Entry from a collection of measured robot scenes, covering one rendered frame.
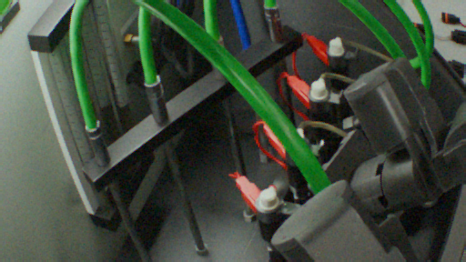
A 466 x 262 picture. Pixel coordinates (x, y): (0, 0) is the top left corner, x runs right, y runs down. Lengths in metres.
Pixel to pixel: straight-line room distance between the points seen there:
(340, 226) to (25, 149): 0.54
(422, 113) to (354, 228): 0.21
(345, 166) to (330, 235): 0.29
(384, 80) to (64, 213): 0.53
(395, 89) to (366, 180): 0.10
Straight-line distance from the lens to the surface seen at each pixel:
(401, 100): 0.65
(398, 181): 0.67
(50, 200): 1.00
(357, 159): 0.74
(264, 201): 0.86
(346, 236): 0.46
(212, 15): 0.94
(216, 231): 1.20
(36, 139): 0.94
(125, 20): 1.08
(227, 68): 0.58
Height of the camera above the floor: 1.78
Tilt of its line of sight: 46 degrees down
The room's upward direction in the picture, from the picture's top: 11 degrees counter-clockwise
